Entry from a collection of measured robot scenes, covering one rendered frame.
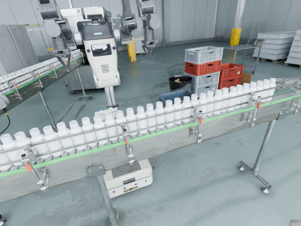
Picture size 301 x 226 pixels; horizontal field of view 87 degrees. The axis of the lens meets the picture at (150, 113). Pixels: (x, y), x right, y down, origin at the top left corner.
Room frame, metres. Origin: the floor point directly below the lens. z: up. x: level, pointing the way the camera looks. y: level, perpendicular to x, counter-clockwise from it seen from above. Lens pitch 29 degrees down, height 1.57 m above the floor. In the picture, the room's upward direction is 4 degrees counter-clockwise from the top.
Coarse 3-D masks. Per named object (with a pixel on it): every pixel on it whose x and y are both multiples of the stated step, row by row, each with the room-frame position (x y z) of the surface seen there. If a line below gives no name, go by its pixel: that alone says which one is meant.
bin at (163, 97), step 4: (172, 92) 1.52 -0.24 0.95; (176, 92) 1.54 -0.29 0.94; (180, 92) 1.55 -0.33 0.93; (184, 92) 1.56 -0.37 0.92; (188, 92) 1.52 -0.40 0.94; (160, 96) 1.44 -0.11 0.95; (164, 96) 1.50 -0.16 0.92; (168, 96) 1.51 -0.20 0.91; (172, 96) 1.52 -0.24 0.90; (176, 96) 1.54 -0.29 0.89; (180, 96) 1.55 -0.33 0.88; (184, 96) 1.56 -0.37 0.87; (160, 100) 1.44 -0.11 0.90; (164, 100) 1.34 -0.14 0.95; (172, 100) 1.52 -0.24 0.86; (164, 104) 1.35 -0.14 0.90; (172, 104) 1.52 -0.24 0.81; (212, 140) 1.04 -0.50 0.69
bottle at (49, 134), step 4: (44, 128) 0.66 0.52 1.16; (48, 128) 0.68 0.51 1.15; (44, 132) 0.65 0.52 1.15; (48, 132) 0.65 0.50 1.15; (52, 132) 0.66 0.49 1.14; (56, 132) 0.68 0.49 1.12; (44, 136) 0.65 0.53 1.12; (48, 136) 0.64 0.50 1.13; (52, 136) 0.65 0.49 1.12; (56, 136) 0.66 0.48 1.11; (48, 144) 0.63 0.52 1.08; (52, 144) 0.63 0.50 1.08; (56, 144) 0.64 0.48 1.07; (60, 144) 0.66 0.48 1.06; (52, 148) 0.63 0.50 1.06; (56, 148) 0.64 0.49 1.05; (60, 148) 0.65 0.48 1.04; (56, 152) 0.63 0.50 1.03; (60, 152) 0.65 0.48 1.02
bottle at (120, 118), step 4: (116, 112) 0.77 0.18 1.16; (120, 112) 0.78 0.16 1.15; (116, 116) 0.76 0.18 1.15; (120, 116) 0.75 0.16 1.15; (116, 120) 0.75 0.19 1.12; (120, 120) 0.74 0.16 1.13; (124, 120) 0.75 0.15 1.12; (120, 128) 0.74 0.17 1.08; (120, 132) 0.74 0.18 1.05; (120, 136) 0.74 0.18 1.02
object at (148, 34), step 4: (144, 32) 0.97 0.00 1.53; (148, 32) 0.96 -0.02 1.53; (152, 32) 0.96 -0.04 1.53; (144, 36) 0.97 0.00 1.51; (148, 36) 0.96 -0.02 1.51; (152, 36) 0.96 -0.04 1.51; (144, 40) 0.98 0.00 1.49; (148, 40) 0.96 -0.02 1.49; (152, 40) 0.94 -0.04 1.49; (156, 40) 0.94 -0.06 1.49
